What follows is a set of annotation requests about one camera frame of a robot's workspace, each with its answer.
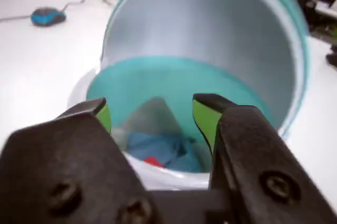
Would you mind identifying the grey mouse cable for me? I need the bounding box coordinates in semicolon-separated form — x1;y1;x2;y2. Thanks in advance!
61;0;90;14

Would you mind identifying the red lego block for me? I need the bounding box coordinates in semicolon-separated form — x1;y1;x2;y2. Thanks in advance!
143;156;166;168

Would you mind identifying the grey paper piece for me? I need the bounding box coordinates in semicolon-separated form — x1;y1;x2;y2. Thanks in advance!
122;96;183;142

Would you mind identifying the blue and black computer mouse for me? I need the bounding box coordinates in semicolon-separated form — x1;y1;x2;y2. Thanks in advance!
30;7;67;27

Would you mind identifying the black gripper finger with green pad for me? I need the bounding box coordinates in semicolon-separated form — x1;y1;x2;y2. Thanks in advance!
0;97;164;224
192;93;337;224

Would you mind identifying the teal whale-shaped bin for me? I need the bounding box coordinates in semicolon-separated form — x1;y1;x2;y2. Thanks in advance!
85;0;310;174

